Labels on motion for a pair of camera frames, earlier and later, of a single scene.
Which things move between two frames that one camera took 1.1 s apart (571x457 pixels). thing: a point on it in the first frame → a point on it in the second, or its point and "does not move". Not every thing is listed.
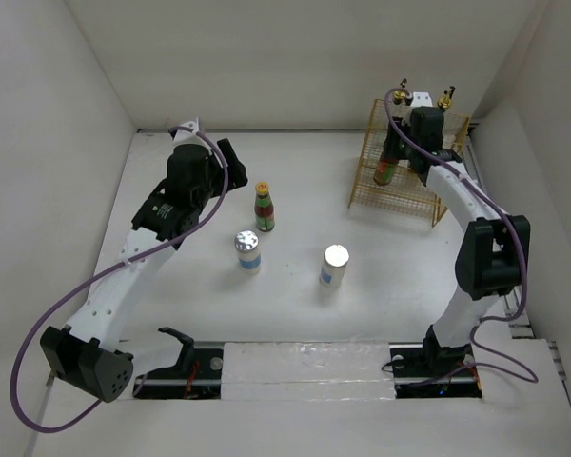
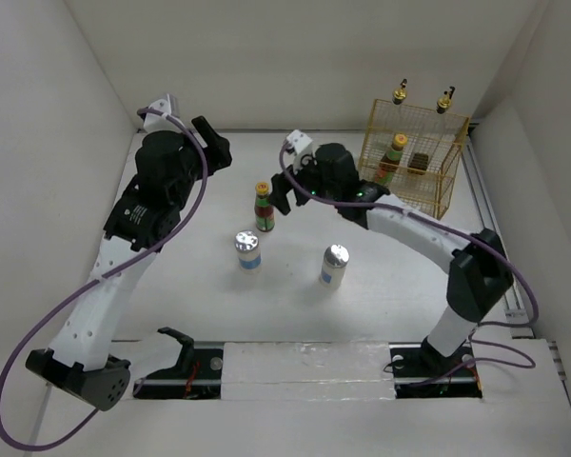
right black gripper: (390, 144) → (279, 192)
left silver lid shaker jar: (248, 248) does not move
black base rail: (200, 376) does not move
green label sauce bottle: (265, 217) does not move
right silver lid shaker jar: (333, 267) does not move
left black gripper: (236, 177) → (217, 154)
